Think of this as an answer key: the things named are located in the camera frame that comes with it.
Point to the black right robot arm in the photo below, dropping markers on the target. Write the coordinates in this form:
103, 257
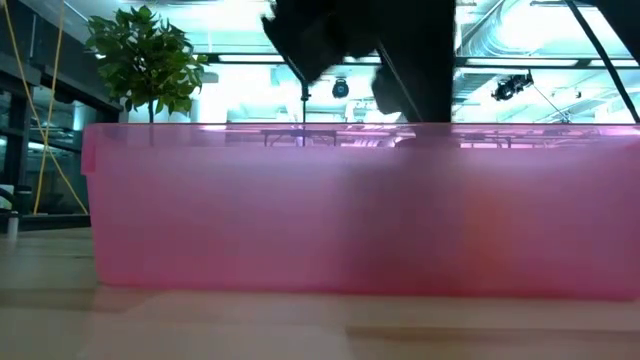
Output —
325, 30

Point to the pink translucent plastic basket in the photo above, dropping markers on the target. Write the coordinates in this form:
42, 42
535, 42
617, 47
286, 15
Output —
250, 225

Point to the black ceiling-mounted device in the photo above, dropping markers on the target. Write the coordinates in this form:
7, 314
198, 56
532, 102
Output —
510, 87

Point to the round black hanging device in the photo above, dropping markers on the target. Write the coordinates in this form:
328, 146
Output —
340, 88

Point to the long horizontal overhead bar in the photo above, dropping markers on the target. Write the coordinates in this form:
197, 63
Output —
525, 62

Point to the black tripod stand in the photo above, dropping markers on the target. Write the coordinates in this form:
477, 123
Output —
303, 110

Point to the green leafy plant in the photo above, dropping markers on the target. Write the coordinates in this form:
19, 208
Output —
145, 60

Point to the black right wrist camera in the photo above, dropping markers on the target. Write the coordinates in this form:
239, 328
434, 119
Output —
386, 92

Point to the black aluminium table frame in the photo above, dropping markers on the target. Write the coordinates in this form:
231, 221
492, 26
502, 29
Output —
50, 222

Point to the dark glass partition frame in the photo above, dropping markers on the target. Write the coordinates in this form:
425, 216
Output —
20, 140

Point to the small white cylinder post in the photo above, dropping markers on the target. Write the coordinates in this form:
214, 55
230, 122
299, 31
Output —
13, 226

